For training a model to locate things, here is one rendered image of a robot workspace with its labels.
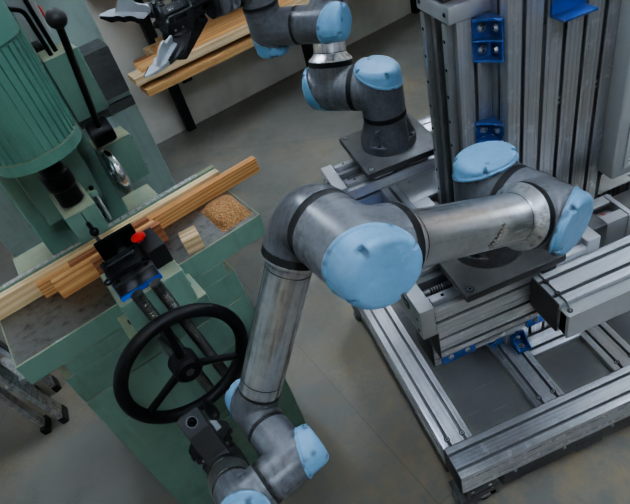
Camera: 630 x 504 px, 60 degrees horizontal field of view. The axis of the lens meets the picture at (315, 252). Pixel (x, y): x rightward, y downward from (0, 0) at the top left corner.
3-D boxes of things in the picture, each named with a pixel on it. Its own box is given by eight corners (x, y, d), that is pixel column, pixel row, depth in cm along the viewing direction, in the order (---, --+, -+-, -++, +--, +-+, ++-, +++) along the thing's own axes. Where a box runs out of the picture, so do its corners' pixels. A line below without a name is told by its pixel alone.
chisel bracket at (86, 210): (85, 249, 119) (64, 219, 114) (67, 222, 129) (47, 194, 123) (115, 231, 122) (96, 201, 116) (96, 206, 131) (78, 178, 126)
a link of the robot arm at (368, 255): (540, 160, 102) (291, 192, 73) (615, 191, 92) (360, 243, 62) (519, 218, 108) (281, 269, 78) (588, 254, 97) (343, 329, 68)
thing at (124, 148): (119, 190, 139) (96, 151, 131) (110, 180, 144) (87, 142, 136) (152, 172, 142) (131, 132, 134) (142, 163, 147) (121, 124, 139)
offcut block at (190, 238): (189, 255, 123) (182, 243, 121) (183, 245, 127) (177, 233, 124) (205, 247, 124) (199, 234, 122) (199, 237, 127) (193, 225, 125)
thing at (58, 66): (78, 123, 128) (43, 62, 118) (68, 112, 134) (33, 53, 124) (111, 106, 131) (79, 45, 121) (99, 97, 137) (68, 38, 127)
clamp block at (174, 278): (138, 338, 112) (118, 309, 106) (116, 304, 122) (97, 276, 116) (200, 297, 117) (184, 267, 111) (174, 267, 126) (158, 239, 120)
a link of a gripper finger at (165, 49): (140, 60, 97) (159, 20, 100) (144, 80, 102) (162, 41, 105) (157, 67, 97) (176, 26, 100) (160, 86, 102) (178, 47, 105)
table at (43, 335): (41, 416, 107) (23, 399, 103) (10, 330, 128) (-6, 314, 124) (290, 250, 126) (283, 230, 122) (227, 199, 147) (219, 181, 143)
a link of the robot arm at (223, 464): (202, 486, 90) (243, 454, 92) (198, 474, 95) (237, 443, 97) (227, 518, 92) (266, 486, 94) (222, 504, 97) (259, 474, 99)
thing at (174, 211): (46, 298, 124) (37, 286, 121) (44, 294, 125) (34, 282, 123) (260, 170, 142) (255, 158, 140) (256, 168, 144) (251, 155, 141)
